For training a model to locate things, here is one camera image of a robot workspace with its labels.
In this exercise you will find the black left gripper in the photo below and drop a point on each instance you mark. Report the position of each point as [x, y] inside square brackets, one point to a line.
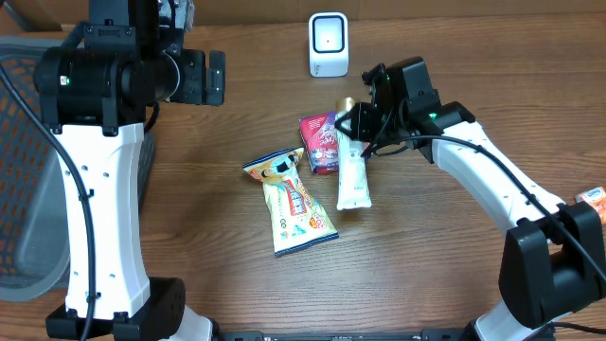
[196, 91]

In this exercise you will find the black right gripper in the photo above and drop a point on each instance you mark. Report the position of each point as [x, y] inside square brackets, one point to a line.
[363, 133]

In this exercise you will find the red purple pad package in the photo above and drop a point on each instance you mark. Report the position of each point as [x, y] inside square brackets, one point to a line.
[321, 140]

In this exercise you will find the white tube gold cap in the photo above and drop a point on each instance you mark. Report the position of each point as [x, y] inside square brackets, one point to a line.
[353, 189]

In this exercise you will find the yellow snack bag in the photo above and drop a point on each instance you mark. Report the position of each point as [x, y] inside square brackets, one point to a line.
[298, 220]

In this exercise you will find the small orange tissue pack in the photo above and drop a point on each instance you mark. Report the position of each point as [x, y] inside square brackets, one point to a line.
[596, 198]

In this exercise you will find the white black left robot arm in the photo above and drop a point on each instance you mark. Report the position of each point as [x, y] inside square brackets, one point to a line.
[100, 93]

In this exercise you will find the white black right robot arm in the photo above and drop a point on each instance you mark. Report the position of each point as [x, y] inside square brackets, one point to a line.
[553, 261]

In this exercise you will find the white barcode scanner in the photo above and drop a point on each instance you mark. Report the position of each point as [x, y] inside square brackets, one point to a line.
[328, 44]

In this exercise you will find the grey plastic shopping basket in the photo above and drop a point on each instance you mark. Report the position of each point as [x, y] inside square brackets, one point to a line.
[34, 234]

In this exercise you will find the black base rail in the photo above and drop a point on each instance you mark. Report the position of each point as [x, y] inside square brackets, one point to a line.
[425, 335]

